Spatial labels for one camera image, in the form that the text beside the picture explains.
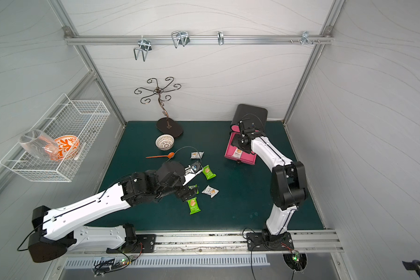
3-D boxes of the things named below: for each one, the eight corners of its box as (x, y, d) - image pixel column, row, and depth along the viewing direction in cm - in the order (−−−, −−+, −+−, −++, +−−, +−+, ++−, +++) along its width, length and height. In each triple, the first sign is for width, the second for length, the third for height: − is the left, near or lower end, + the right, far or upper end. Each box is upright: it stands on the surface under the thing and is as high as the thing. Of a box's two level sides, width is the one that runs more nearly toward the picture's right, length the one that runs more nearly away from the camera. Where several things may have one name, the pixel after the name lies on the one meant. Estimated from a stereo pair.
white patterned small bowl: (155, 151, 107) (154, 146, 103) (159, 139, 113) (157, 134, 109) (172, 151, 107) (171, 146, 103) (175, 139, 113) (173, 134, 109)
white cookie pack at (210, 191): (202, 192, 90) (202, 191, 88) (207, 185, 92) (207, 184, 91) (214, 199, 88) (214, 197, 86) (218, 191, 90) (218, 190, 88)
